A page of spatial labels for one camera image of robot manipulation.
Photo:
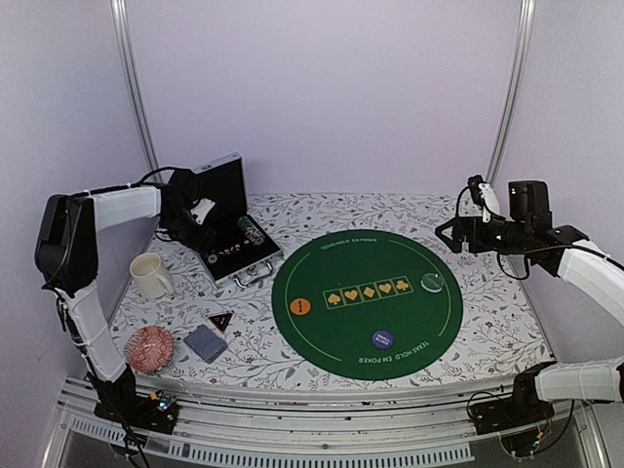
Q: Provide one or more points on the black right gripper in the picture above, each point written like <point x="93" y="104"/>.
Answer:
<point x="470" y="225"/>

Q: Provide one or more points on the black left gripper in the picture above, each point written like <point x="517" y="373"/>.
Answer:
<point x="203" y="240"/>

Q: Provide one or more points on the green dealer button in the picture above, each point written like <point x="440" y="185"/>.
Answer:
<point x="432" y="282"/>

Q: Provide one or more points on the purple small blind button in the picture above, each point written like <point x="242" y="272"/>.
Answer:
<point x="382" y="340"/>

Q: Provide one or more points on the orange big blind button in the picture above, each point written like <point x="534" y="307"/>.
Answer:
<point x="300" y="307"/>

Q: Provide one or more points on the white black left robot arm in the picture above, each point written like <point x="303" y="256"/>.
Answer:
<point x="66" y="254"/>

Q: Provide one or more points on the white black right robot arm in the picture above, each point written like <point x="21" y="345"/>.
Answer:
<point x="575" y="271"/>

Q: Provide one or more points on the row of dice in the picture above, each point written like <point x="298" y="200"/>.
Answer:
<point x="230" y="250"/>

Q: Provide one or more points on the aluminium poker chip case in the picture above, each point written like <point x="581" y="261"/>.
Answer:
<point x="222" y="180"/>

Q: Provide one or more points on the right poker chip stack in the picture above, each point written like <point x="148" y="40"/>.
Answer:
<point x="252" y="232"/>

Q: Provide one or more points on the white ceramic mug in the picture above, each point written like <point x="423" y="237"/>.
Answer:
<point x="151" y="277"/>

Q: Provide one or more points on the black triangular card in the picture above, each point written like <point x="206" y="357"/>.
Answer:
<point x="221" y="321"/>

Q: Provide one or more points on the round green poker mat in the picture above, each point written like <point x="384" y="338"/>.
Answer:
<point x="360" y="282"/>

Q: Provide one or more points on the red patterned bowl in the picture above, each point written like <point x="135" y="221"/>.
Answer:
<point x="149" y="349"/>

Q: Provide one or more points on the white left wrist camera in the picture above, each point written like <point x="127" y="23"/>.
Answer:
<point x="201" y="210"/>

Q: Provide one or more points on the aluminium front rail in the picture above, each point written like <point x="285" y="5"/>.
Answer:
<point x="228" y="426"/>

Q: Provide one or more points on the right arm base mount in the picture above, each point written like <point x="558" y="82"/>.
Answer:
<point x="490" y="413"/>

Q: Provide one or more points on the left aluminium frame post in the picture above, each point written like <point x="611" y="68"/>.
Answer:
<point x="121" y="24"/>

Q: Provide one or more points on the aluminium frame post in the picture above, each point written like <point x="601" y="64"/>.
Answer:
<point x="121" y="24"/>
<point x="518" y="65"/>

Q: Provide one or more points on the right aluminium frame post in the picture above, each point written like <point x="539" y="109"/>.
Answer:
<point x="518" y="65"/>

